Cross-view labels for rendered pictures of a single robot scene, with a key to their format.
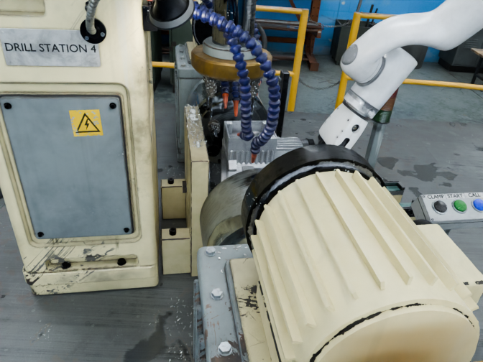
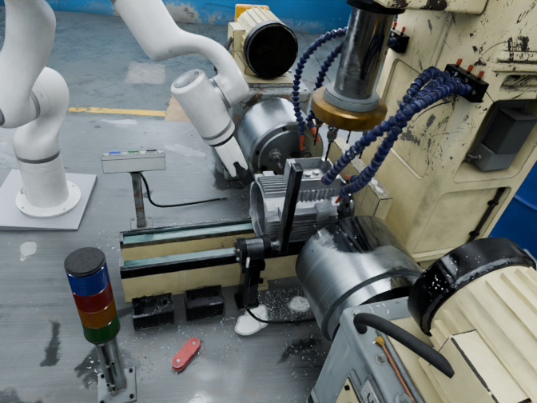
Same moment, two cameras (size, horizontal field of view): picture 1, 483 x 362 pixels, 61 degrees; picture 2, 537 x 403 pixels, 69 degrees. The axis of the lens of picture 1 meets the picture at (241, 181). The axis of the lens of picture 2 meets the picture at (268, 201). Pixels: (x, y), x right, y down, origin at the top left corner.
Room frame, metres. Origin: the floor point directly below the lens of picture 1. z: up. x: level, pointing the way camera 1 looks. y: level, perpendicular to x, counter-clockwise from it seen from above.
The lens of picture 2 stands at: (1.77, -0.27, 1.70)
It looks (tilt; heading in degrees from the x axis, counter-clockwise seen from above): 38 degrees down; 170
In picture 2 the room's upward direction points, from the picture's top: 9 degrees clockwise
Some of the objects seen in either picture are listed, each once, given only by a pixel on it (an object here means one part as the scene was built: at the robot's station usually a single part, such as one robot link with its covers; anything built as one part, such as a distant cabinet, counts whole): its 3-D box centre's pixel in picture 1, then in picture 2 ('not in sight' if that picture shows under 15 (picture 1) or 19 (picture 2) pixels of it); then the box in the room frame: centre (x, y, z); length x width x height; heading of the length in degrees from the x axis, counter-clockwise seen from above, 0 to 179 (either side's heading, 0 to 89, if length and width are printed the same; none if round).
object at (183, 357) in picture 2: not in sight; (186, 353); (1.26, -0.32, 0.81); 0.09 x 0.03 x 0.02; 144
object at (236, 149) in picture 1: (249, 141); (311, 179); (0.93, -0.01, 1.11); 0.12 x 0.11 x 0.07; 101
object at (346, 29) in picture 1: (356, 31); not in sight; (5.71, -1.37, 0.41); 0.52 x 0.47 x 0.82; 92
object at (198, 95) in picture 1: (224, 113); (366, 293); (1.25, 0.07, 1.04); 0.41 x 0.25 x 0.25; 12
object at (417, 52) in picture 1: (415, 43); not in sight; (5.81, -2.20, 0.30); 0.39 x 0.39 x 0.60
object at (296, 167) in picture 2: (279, 115); (288, 212); (1.09, -0.09, 1.12); 0.04 x 0.03 x 0.26; 102
